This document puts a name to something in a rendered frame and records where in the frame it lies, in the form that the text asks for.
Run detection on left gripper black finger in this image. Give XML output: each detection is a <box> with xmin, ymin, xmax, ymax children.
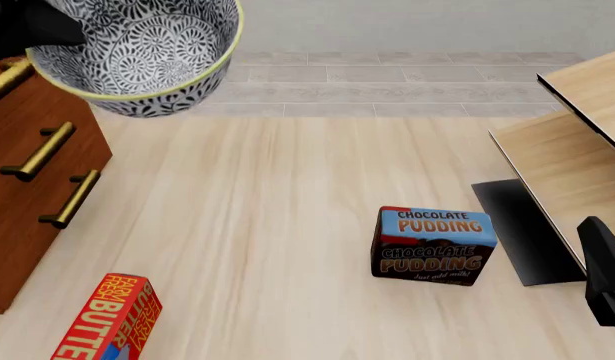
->
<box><xmin>17</xmin><ymin>0</ymin><xmax>86</xmax><ymax>49</ymax></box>

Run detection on pale wooden shelf black base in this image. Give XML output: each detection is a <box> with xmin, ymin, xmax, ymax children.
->
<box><xmin>470</xmin><ymin>48</ymin><xmax>615</xmax><ymax>288</ymax></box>

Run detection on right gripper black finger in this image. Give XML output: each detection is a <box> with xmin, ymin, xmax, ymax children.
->
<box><xmin>576</xmin><ymin>215</ymin><xmax>615</xmax><ymax>288</ymax></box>

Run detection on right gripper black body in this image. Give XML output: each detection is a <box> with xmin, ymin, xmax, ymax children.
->
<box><xmin>585</xmin><ymin>282</ymin><xmax>615</xmax><ymax>330</ymax></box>

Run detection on black white patterned bowl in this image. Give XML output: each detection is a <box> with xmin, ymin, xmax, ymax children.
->
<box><xmin>24</xmin><ymin>0</ymin><xmax>245</xmax><ymax>119</ymax></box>

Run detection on red butter box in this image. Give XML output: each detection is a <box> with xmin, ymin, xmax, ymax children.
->
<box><xmin>50</xmin><ymin>272</ymin><xmax>164</xmax><ymax>360</ymax></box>

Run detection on brown wooden cabinet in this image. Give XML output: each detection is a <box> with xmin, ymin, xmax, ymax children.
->
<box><xmin>0</xmin><ymin>55</ymin><xmax>114</xmax><ymax>315</ymax></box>

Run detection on brass drawer handle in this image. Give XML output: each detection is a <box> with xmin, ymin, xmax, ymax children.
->
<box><xmin>0</xmin><ymin>120</ymin><xmax>78</xmax><ymax>183</ymax></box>
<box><xmin>0</xmin><ymin>58</ymin><xmax>34</xmax><ymax>108</ymax></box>
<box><xmin>38</xmin><ymin>168</ymin><xmax>102</xmax><ymax>231</ymax></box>

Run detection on chocolate pudding box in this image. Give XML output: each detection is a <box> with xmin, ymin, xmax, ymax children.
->
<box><xmin>370</xmin><ymin>205</ymin><xmax>499</xmax><ymax>289</ymax></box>

